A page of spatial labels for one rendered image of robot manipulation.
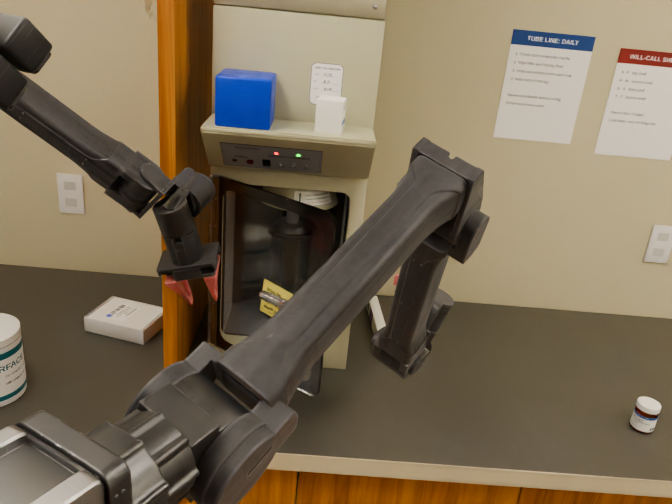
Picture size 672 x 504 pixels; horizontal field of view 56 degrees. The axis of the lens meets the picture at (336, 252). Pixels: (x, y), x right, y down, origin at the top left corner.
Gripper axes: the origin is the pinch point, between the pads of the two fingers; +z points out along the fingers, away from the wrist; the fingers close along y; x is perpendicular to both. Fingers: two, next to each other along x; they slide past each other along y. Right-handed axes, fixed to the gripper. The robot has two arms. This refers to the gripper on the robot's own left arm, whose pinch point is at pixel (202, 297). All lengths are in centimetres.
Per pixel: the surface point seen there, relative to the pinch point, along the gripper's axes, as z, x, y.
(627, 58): -4, -69, -102
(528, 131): 10, -66, -76
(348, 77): -25.1, -29.3, -31.6
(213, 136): -22.5, -18.0, -5.7
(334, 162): -12.4, -20.1, -26.5
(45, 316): 23, -33, 52
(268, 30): -36, -31, -18
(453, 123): 5, -67, -57
